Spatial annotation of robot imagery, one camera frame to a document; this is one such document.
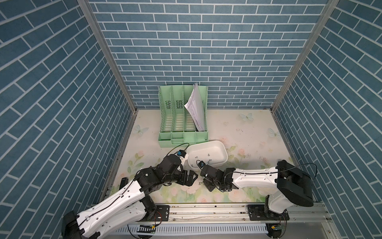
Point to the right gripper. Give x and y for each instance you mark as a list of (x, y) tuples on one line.
[(206, 184)]

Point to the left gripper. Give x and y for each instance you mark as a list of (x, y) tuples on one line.
[(189, 181)]

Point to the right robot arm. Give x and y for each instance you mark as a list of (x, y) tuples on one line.
[(291, 186)]

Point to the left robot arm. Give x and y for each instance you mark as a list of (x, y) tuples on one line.
[(131, 203)]

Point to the white plastic storage box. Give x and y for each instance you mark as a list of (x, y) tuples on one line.
[(216, 149)]

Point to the green plastic file organizer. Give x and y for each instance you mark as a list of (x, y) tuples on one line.
[(177, 125)]

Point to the white paper stack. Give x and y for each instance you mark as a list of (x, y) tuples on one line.
[(196, 109)]

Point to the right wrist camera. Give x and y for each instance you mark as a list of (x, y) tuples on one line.
[(200, 164)]

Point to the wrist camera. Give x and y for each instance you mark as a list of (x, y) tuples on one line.
[(200, 164), (183, 156)]

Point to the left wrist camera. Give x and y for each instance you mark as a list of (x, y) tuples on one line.
[(183, 156)]

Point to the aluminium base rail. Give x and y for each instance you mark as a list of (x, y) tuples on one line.
[(239, 212)]

